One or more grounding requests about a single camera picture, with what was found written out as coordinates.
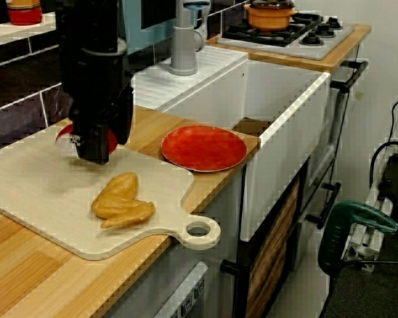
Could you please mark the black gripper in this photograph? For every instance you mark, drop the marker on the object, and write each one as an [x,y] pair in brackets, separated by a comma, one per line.
[99,89]

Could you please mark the red white toy sushi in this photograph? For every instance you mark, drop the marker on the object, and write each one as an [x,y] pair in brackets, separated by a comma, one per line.
[64,142]

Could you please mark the tan toy chicken piece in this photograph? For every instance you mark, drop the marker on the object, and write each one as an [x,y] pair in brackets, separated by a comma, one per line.
[119,198]

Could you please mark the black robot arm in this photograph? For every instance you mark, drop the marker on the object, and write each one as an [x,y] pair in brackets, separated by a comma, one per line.
[86,23]

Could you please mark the red round plate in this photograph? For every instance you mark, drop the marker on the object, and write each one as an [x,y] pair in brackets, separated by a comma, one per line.
[202,149]

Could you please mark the pale wooden cutting board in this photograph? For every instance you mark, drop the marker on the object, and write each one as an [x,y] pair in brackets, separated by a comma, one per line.
[36,198]

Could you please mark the teal plastic bin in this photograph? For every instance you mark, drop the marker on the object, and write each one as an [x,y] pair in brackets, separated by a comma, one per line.
[139,39]

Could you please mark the grey toy faucet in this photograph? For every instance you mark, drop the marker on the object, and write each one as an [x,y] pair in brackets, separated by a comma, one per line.
[182,49]

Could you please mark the white tile shelf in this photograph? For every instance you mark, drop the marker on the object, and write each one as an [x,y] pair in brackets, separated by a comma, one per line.
[20,31]

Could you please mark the red yellow bottle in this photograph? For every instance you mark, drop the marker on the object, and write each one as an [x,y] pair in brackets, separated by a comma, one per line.
[25,15]

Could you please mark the grey dishwasher panel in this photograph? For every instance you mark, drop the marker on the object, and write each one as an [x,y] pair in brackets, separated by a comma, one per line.
[185,291]

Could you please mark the white toy sink basin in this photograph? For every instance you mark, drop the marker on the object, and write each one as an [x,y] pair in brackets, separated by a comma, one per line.
[285,165]

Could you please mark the orange toy pot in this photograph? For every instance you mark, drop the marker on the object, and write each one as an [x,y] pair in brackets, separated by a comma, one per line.
[268,18]

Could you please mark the wood pattern cabinet door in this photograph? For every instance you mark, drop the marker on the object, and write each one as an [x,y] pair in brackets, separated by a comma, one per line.
[272,251]

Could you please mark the toy stove top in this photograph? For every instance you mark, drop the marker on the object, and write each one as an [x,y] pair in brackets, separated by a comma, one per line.
[305,38]

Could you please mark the aluminium frame rail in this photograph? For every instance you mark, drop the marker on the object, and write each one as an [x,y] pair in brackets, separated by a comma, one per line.
[355,251]

